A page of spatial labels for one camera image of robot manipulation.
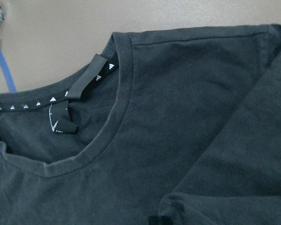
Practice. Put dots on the black graphic t-shirt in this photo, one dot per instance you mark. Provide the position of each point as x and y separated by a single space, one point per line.
170 127

